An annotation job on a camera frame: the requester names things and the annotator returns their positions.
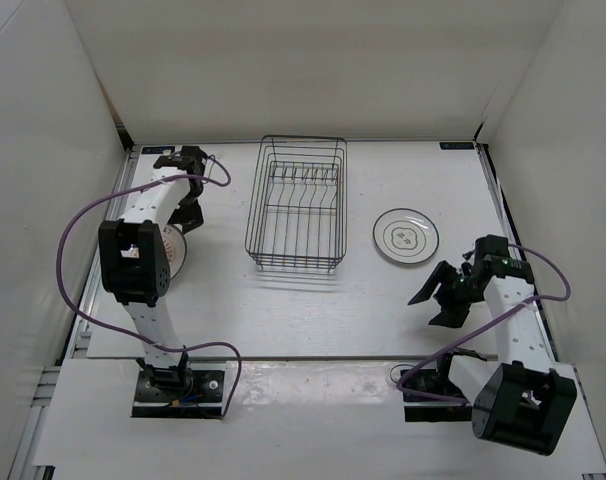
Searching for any blue table label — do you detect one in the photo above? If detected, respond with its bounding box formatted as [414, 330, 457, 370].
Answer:
[141, 146, 175, 155]
[439, 141, 475, 151]

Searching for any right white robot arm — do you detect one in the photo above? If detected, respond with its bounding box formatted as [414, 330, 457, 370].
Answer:
[396, 255, 577, 456]

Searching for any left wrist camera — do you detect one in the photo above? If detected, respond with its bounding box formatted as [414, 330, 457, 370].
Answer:
[180, 145, 209, 161]

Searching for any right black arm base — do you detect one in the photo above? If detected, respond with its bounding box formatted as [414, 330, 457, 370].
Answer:
[401, 367, 472, 423]

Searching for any purple cable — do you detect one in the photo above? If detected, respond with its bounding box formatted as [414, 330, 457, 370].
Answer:
[56, 153, 243, 419]
[396, 244, 570, 403]

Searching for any left blue table label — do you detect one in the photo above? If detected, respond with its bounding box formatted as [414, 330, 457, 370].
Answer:
[141, 146, 175, 155]

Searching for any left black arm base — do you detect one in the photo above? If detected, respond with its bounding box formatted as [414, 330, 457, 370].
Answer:
[130, 367, 225, 419]

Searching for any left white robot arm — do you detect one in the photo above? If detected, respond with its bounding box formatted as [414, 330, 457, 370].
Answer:
[98, 146, 207, 400]

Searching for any wire dish rack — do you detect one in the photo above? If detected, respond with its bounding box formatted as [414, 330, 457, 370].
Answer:
[244, 135, 348, 273]

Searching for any red patterned plate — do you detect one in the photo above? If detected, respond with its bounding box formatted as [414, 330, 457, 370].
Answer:
[162, 224, 188, 280]

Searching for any right blue table label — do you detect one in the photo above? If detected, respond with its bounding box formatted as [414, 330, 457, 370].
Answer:
[439, 141, 475, 151]

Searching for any green rimmed white plate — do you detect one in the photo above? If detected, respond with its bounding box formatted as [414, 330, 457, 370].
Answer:
[372, 208, 440, 266]

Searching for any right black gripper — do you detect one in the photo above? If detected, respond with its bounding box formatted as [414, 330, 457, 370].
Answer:
[408, 260, 486, 329]

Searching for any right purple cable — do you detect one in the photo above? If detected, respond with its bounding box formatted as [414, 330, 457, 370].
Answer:
[396, 244, 570, 403]

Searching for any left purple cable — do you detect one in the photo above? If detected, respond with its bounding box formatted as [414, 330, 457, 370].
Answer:
[56, 153, 243, 419]

